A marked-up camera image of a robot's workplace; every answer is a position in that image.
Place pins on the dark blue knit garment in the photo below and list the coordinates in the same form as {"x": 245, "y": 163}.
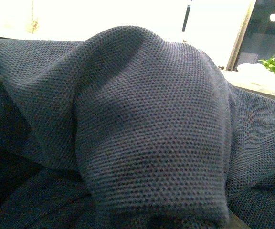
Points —
{"x": 128, "y": 131}

